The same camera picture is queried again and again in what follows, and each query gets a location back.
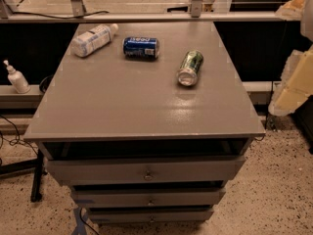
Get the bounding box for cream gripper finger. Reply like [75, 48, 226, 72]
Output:
[275, 0, 305, 21]
[268, 48, 313, 117]

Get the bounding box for green soda can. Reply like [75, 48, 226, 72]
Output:
[177, 50, 203, 86]

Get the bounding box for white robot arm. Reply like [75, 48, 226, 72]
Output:
[268, 0, 313, 117]

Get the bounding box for blue pepsi can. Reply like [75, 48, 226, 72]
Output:
[122, 36, 159, 59]

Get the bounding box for top grey drawer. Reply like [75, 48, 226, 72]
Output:
[46, 156, 246, 186]

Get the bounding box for grey drawer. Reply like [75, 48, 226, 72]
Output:
[88, 207, 213, 223]
[46, 156, 246, 186]
[71, 188, 226, 208]

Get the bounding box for middle grey drawer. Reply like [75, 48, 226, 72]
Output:
[71, 188, 226, 208]

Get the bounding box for grey drawer cabinet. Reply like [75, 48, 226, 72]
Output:
[24, 23, 265, 212]

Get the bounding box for white plastic bottle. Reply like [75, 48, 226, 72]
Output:
[71, 23, 118, 58]

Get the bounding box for bottom grey drawer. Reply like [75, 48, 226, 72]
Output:
[88, 207, 213, 223]

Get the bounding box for black floor stand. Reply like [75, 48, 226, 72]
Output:
[0, 149, 47, 203]

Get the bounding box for white pump dispenser bottle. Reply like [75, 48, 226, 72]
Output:
[4, 60, 30, 94]

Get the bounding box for black cable on floor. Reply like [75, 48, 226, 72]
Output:
[0, 114, 39, 157]

